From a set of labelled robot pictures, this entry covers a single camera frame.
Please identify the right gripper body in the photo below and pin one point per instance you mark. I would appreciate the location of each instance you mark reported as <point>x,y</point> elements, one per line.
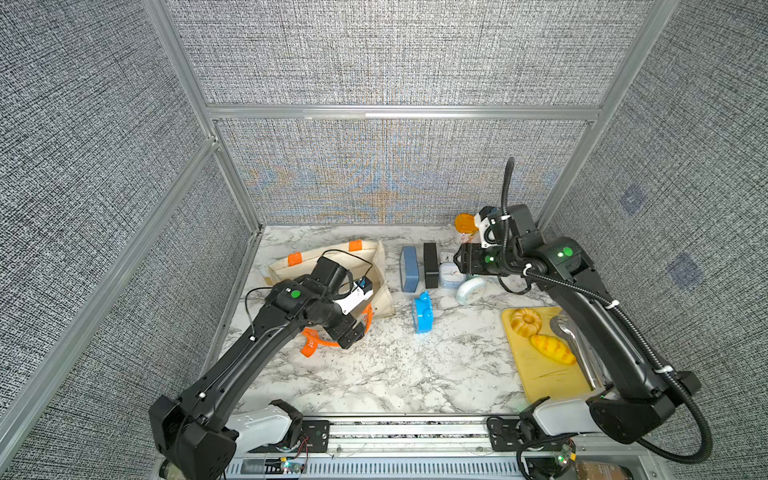
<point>483,261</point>

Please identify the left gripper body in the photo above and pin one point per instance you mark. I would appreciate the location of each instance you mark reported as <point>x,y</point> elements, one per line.
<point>339,324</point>

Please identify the light blue round alarm clock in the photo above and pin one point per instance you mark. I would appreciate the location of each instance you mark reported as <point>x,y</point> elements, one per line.
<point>449,276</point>

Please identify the black rectangular clock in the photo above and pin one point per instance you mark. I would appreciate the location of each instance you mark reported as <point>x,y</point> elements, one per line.
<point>431,265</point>

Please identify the large blue rectangular alarm clock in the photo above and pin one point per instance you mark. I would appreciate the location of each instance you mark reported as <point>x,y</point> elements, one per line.
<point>409,269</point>

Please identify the bright blue plastic clock stand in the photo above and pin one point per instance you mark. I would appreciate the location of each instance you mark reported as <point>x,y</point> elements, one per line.
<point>422,313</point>

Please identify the cream canvas bag orange handles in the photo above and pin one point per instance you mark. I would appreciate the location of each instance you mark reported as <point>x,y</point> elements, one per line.
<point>358,285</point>

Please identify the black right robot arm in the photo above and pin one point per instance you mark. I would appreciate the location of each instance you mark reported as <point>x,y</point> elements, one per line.
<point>644,389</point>

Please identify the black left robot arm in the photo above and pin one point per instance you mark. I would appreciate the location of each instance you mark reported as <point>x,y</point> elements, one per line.
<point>191,430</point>

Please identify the orange lid drink cup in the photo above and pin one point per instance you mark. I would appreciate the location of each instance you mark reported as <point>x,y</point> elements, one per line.
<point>464,224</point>

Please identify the toy bundt cake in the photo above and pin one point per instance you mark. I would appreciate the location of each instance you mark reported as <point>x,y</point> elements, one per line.
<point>525,322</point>

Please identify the metal tongs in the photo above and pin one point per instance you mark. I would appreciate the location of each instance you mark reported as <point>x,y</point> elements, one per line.
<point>565,328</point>

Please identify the toy yellow bread loaf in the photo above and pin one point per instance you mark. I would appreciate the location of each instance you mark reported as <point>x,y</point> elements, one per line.
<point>553,348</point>

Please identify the yellow cutting board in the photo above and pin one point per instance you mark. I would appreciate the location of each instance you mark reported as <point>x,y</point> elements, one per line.
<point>540,376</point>

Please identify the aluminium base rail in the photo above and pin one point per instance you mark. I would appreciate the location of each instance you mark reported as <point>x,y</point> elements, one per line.
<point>472,446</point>

